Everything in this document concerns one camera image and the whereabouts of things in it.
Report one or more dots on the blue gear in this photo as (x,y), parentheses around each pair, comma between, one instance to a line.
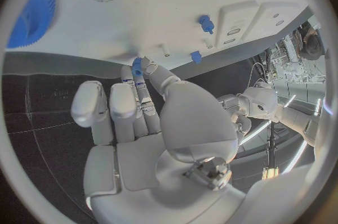
(37,17)

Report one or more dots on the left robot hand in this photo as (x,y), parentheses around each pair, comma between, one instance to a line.
(239,122)

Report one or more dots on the person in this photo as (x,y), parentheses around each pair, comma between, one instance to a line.
(313,42)

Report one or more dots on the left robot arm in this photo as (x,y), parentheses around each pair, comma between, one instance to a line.
(264,101)

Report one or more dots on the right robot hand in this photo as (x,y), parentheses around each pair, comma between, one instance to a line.
(184,122)

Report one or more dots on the blue peg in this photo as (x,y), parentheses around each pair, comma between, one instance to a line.
(196,57)
(137,69)

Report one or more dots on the blue plug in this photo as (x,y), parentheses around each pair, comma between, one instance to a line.
(206,23)

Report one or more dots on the white task board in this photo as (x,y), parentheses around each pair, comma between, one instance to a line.
(163,8)

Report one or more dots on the cluttered workshop desk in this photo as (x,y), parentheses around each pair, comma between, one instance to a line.
(295,67)

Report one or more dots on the black tripod stand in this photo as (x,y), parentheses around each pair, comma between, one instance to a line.
(271,150)

